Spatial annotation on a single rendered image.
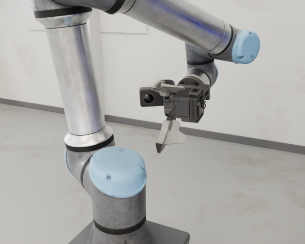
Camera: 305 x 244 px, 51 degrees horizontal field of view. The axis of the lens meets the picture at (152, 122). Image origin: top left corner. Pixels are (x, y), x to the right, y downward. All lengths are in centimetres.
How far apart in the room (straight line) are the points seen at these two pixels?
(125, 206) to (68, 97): 26
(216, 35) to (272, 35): 249
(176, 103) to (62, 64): 26
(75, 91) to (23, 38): 395
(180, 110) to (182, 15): 21
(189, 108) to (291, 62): 251
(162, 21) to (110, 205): 37
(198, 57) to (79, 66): 32
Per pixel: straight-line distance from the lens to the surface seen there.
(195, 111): 72
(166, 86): 66
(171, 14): 63
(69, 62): 69
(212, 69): 89
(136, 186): 65
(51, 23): 68
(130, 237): 71
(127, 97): 379
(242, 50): 74
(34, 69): 460
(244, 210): 238
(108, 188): 64
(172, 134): 72
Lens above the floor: 131
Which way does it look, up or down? 19 degrees down
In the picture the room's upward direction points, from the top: straight up
